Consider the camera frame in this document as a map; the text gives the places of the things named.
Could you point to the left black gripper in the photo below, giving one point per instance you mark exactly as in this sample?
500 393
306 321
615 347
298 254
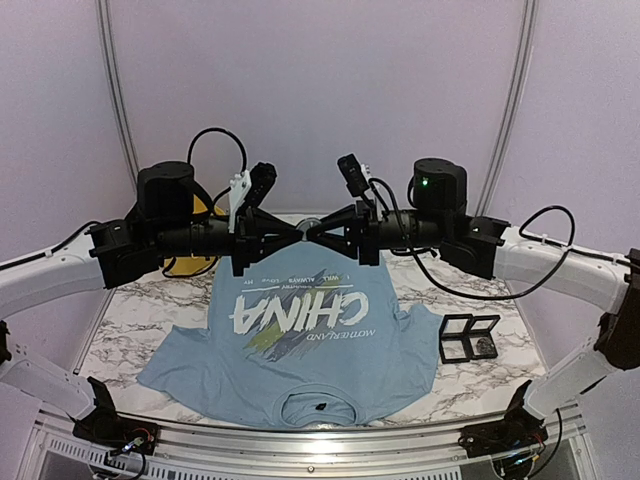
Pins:
251 237

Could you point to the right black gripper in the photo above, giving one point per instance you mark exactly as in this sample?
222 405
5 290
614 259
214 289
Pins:
351 245

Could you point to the portrait brooch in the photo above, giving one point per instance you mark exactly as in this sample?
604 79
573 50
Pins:
305 225

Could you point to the light blue printed t-shirt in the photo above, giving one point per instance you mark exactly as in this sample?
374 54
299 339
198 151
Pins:
306 336

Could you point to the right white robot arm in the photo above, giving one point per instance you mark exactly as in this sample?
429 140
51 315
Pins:
493 249

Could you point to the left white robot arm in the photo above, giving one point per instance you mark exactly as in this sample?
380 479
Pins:
105 256

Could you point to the left black brooch display box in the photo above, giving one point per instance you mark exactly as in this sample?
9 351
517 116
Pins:
454 343

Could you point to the yellow plastic basket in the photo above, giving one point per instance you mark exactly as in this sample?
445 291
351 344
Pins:
189 264

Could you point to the right aluminium frame post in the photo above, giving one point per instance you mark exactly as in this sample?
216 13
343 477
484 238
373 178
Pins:
514 96

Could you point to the aluminium frame post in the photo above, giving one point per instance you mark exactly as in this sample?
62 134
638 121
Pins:
116 92
514 96

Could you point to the front aluminium rail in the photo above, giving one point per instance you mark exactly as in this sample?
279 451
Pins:
201 451

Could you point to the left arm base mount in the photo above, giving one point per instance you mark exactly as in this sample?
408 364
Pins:
118 434

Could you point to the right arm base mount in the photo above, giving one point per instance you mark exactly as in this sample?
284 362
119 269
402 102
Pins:
500 436

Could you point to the left aluminium frame post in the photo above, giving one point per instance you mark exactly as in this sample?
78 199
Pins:
116 92

